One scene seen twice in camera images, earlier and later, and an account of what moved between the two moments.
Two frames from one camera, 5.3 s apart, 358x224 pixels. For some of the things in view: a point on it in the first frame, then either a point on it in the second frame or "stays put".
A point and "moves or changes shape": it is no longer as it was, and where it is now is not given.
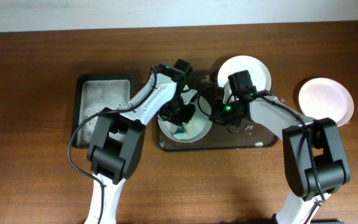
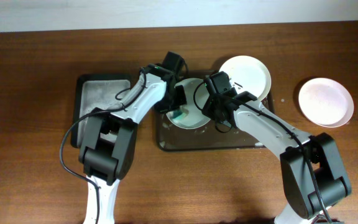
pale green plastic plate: x=197 y=129 moves or changes shape
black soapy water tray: x=94 y=94 stays put
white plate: x=323 y=98 stays put
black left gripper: x=179 y=112 -> x=173 y=101
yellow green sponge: x=181 y=133 moves or changes shape
